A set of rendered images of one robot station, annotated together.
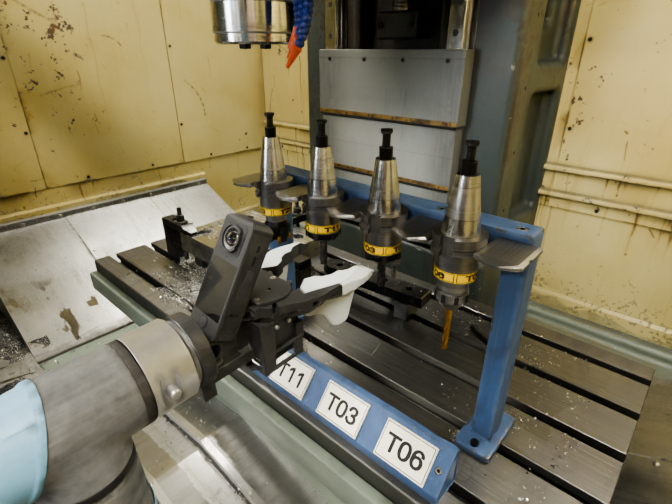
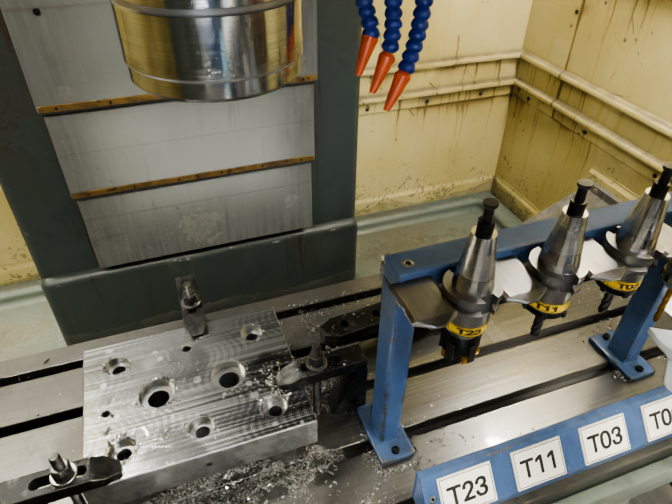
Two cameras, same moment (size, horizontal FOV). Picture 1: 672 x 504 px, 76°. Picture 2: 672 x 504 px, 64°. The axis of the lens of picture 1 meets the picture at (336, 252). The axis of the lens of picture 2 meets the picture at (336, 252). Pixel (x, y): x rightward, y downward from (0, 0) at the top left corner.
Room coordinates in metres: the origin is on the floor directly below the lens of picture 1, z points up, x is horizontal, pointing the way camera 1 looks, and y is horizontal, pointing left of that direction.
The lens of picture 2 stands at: (0.61, 0.55, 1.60)
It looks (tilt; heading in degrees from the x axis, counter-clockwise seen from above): 38 degrees down; 297
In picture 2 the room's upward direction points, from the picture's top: 1 degrees clockwise
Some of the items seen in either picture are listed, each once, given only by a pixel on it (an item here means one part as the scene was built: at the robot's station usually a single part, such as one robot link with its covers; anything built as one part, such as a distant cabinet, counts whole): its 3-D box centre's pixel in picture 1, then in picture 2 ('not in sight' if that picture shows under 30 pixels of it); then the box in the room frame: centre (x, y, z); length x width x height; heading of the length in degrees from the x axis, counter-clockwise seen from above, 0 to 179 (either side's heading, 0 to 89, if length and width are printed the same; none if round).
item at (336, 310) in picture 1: (338, 300); not in sight; (0.39, 0.00, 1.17); 0.09 x 0.03 x 0.06; 113
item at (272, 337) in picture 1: (238, 328); not in sight; (0.35, 0.10, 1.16); 0.12 x 0.08 x 0.09; 138
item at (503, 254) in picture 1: (505, 255); not in sight; (0.42, -0.18, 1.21); 0.07 x 0.05 x 0.01; 138
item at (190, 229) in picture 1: (181, 233); (66, 492); (1.04, 0.41, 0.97); 0.13 x 0.03 x 0.15; 48
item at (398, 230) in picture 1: (418, 229); (667, 242); (0.49, -0.10, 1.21); 0.07 x 0.05 x 0.01; 138
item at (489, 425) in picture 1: (501, 352); (652, 292); (0.46, -0.22, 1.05); 0.10 x 0.05 x 0.30; 138
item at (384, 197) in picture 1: (384, 184); (645, 218); (0.53, -0.06, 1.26); 0.04 x 0.04 x 0.07
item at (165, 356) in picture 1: (162, 366); not in sight; (0.29, 0.15, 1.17); 0.08 x 0.05 x 0.08; 48
